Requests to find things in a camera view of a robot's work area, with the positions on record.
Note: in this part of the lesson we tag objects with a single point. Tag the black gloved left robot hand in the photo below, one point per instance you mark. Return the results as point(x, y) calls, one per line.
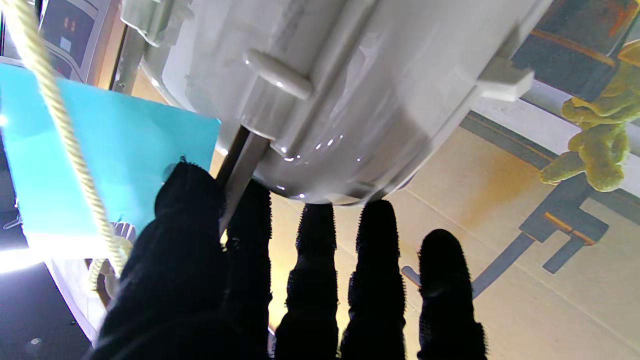
point(175, 280)

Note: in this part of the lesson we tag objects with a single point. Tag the teal paper luggage tag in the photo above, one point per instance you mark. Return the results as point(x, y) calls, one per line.
point(130, 150)

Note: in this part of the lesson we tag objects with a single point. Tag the small beige toy suitcase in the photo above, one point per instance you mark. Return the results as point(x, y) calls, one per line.
point(360, 100)

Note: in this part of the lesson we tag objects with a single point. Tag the yellow-brown coral ornament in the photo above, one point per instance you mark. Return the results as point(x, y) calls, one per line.
point(600, 150)

